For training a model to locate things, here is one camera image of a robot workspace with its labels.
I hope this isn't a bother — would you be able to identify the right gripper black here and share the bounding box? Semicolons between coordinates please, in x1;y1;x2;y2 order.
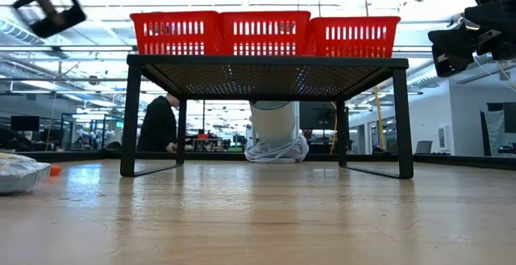
427;0;516;79

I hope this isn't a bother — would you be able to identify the clear plastic snack bag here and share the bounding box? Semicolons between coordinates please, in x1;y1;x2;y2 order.
0;151;52;196

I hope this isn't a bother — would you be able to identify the grey office chair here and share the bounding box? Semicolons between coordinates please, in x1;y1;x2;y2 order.
414;139;434;155

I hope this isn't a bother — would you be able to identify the black framed partition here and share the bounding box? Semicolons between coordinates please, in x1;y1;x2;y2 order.
478;101;516;157

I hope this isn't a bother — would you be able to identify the small black monitor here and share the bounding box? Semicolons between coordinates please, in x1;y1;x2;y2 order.
10;115;41;133

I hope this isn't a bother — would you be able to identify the red plastic slotted basket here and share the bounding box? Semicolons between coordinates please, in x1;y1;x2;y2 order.
129;10;223;56
305;15;402;59
219;10;313;57

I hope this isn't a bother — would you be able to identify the person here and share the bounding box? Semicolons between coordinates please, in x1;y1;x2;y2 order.
136;93;181;154

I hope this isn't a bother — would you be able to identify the black monitor screen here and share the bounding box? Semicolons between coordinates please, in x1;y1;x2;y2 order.
298;101;338;131

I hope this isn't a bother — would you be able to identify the black metal mesh riser stand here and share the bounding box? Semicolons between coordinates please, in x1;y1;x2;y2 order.
119;53;415;180

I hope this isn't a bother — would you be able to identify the white cylindrical appliance black rim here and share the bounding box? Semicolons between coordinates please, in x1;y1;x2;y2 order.
248;100;302;164

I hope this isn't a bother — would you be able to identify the yellow hanging cable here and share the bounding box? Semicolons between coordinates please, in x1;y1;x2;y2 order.
360;0;388;150

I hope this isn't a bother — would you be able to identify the black aluminium table frame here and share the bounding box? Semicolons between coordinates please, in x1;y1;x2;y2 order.
15;149;516;172

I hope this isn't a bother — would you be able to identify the white coiled power cable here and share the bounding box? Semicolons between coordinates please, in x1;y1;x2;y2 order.
243;133;310;164

